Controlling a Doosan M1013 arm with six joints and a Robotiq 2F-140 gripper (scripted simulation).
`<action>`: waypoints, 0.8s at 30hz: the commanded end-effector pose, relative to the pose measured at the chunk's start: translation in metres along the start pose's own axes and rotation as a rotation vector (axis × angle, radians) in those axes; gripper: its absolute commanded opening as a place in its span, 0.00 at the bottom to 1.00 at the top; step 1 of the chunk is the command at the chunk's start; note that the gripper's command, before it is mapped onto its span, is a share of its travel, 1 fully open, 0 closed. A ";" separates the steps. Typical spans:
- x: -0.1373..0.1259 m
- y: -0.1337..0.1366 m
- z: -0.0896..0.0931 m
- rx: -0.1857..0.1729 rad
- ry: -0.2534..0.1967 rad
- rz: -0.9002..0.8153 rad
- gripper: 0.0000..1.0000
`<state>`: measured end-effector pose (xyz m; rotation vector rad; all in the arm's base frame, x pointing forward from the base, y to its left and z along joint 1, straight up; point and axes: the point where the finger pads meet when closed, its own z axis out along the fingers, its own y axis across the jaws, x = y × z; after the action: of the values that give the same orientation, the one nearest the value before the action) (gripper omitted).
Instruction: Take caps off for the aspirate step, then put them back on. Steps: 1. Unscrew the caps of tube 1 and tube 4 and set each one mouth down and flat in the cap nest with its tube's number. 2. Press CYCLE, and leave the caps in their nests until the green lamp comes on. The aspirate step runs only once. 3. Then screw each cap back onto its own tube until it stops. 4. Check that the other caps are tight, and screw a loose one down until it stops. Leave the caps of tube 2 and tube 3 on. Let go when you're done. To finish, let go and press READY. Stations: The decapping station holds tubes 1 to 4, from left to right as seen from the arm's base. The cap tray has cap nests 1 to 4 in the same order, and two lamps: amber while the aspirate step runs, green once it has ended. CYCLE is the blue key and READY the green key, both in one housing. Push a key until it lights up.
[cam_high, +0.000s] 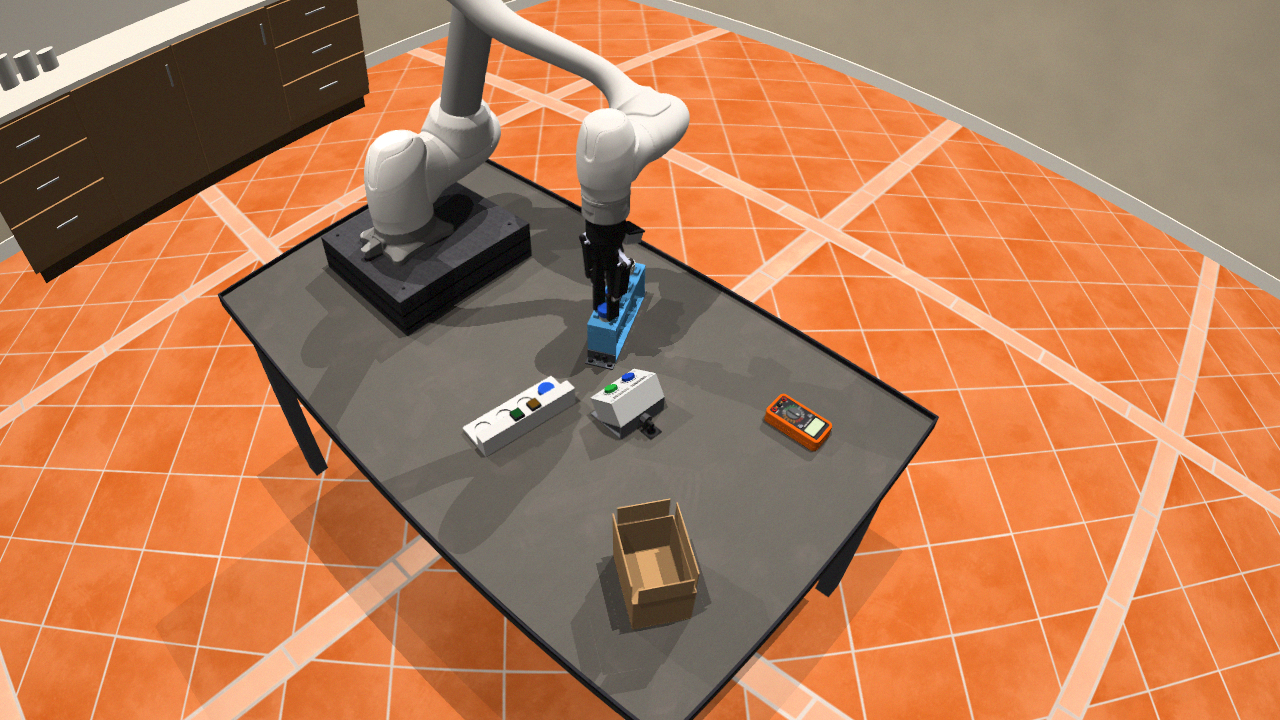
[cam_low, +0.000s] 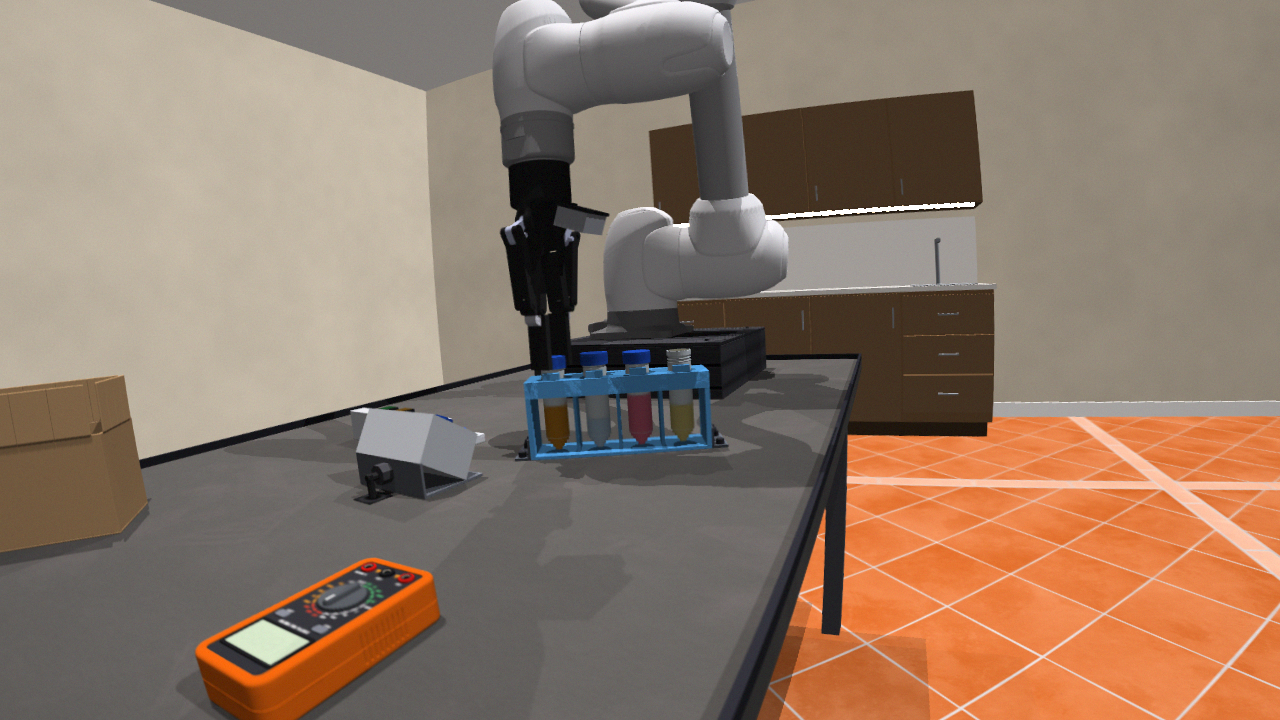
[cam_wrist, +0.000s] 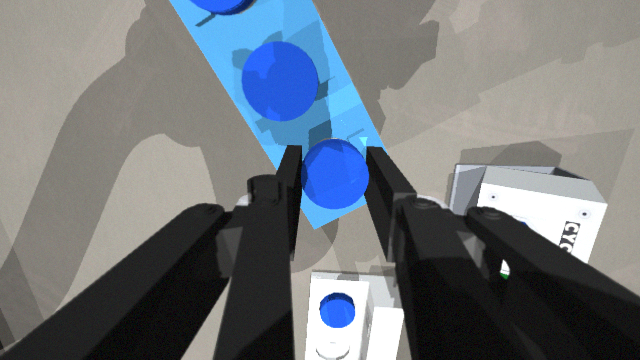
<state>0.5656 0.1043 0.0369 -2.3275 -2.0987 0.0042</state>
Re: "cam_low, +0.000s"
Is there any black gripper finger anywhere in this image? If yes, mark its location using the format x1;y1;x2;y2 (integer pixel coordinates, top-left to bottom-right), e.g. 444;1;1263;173
547;225;580;366
500;215;553;370

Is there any dark grey table edge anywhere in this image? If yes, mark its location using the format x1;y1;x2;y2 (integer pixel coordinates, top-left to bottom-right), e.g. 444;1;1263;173
140;354;861;720

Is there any orange digital multimeter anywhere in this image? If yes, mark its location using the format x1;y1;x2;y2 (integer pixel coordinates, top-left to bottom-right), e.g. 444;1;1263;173
195;559;440;720

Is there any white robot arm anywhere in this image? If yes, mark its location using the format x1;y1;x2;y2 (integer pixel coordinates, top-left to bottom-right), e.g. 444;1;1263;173
492;0;788;340

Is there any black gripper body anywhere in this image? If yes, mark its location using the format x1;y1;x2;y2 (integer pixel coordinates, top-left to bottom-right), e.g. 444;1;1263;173
508;159;572;251

